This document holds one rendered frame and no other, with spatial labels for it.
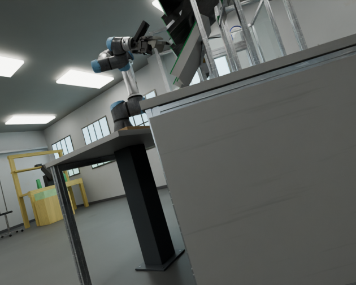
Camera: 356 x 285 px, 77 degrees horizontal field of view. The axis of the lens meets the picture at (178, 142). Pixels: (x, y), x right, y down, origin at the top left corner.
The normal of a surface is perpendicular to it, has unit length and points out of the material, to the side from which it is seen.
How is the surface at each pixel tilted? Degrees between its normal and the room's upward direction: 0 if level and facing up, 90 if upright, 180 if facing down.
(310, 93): 90
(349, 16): 90
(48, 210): 90
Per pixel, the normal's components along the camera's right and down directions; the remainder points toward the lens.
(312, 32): -0.53, 0.10
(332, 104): -0.07, -0.05
